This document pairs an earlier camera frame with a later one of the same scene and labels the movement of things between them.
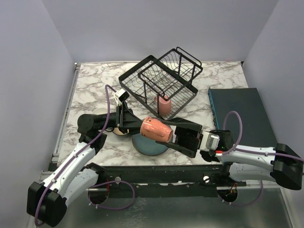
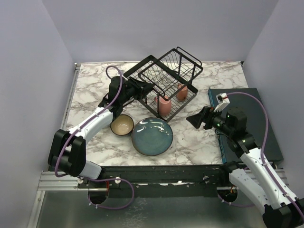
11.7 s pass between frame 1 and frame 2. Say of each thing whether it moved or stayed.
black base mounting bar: stayed
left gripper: moved
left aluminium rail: stayed
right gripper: moved
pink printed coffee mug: moved
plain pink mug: stayed
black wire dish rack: stayed
